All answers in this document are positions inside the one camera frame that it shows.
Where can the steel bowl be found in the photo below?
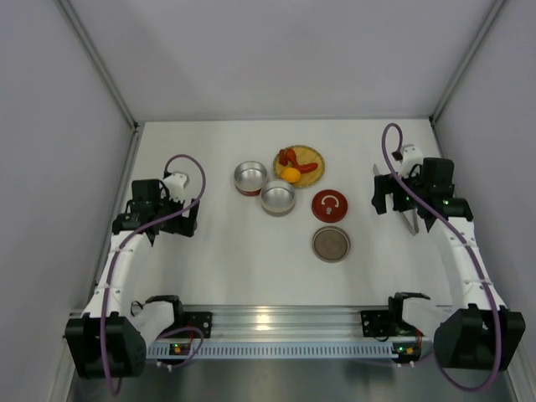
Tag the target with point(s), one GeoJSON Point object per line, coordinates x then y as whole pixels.
{"type": "Point", "coordinates": [250, 177]}
{"type": "Point", "coordinates": [278, 197]}

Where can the metal tongs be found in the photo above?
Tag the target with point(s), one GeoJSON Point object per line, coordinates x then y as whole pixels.
{"type": "Point", "coordinates": [411, 221]}

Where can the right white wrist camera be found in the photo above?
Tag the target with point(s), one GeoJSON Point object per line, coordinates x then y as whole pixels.
{"type": "Point", "coordinates": [407, 157]}

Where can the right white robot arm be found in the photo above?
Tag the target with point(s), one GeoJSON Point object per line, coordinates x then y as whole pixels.
{"type": "Point", "coordinates": [481, 332]}

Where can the red octopus sausage piece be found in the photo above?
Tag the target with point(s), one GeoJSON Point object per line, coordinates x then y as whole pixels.
{"type": "Point", "coordinates": [287, 156]}

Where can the brown lid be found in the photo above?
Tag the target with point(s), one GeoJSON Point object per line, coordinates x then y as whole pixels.
{"type": "Point", "coordinates": [331, 244]}

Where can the orange egg yolk ball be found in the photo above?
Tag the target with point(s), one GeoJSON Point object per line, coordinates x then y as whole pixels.
{"type": "Point", "coordinates": [291, 175]}

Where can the right black base bracket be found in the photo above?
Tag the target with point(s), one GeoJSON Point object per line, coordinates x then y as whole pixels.
{"type": "Point", "coordinates": [379, 325]}

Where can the left aluminium frame post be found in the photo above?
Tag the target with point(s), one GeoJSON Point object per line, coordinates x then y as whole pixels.
{"type": "Point", "coordinates": [74, 21]}

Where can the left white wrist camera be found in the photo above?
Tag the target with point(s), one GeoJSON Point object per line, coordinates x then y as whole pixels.
{"type": "Point", "coordinates": [176, 182]}

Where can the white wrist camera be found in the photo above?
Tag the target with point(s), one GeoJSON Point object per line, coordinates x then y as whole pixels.
{"type": "Point", "coordinates": [407, 157]}
{"type": "Point", "coordinates": [176, 182]}

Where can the aluminium frame post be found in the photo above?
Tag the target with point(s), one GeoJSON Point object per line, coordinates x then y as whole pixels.
{"type": "Point", "coordinates": [474, 45]}
{"type": "Point", "coordinates": [74, 21]}

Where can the left black base bracket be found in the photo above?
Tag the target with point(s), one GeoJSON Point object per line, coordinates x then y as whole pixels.
{"type": "Point", "coordinates": [202, 320]}

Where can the red round lid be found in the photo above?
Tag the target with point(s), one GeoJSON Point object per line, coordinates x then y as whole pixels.
{"type": "Point", "coordinates": [329, 206]}

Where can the grey slotted cable duct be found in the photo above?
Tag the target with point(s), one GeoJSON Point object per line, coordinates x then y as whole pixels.
{"type": "Point", "coordinates": [272, 350]}

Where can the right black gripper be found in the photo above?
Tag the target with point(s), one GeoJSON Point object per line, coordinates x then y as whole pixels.
{"type": "Point", "coordinates": [394, 194]}

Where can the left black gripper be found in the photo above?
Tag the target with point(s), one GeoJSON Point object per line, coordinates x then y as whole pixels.
{"type": "Point", "coordinates": [180, 220]}

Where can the black base bracket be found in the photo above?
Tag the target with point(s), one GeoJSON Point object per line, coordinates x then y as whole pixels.
{"type": "Point", "coordinates": [202, 320]}
{"type": "Point", "coordinates": [379, 325]}

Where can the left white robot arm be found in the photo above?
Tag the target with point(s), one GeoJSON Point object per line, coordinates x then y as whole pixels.
{"type": "Point", "coordinates": [110, 338]}

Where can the aluminium mounting rail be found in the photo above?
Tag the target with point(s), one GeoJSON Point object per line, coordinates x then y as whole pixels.
{"type": "Point", "coordinates": [244, 323]}

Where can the right aluminium frame post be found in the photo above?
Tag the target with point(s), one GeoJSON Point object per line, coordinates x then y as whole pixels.
{"type": "Point", "coordinates": [474, 45]}

